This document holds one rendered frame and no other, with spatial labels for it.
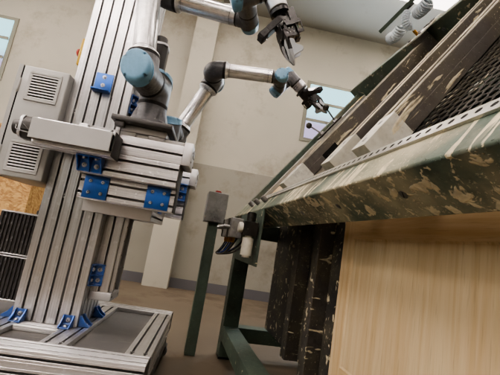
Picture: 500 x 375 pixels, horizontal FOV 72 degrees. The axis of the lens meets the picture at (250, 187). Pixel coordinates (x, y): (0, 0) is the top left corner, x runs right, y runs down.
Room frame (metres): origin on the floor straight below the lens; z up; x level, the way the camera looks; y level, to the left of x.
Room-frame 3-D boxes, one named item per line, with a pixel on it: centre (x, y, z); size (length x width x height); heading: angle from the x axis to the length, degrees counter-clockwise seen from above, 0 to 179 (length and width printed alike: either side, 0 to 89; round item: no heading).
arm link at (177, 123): (1.83, 0.48, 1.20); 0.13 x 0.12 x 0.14; 179
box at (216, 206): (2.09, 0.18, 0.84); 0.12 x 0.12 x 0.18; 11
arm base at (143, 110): (1.33, 0.44, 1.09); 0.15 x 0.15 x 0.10
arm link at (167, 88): (1.32, 0.44, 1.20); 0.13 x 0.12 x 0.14; 172
